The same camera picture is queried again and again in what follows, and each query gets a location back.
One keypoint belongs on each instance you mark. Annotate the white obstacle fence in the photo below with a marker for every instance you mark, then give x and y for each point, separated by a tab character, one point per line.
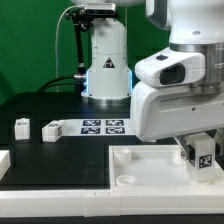
108	202

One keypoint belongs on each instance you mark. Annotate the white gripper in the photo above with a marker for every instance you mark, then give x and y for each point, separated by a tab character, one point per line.
172	112

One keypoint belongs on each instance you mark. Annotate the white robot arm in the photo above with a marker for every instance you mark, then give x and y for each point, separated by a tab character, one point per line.
195	26

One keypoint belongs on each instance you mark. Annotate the black camera on stand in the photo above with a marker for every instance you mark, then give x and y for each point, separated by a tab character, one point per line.
82	20

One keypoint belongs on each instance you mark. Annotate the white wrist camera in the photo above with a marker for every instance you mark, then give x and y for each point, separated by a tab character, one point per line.
171	68

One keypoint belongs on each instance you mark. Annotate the white marker base plate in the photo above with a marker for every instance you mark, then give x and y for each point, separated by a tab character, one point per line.
98	127

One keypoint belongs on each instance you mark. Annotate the white square tabletop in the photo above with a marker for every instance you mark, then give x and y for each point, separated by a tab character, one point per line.
154	168

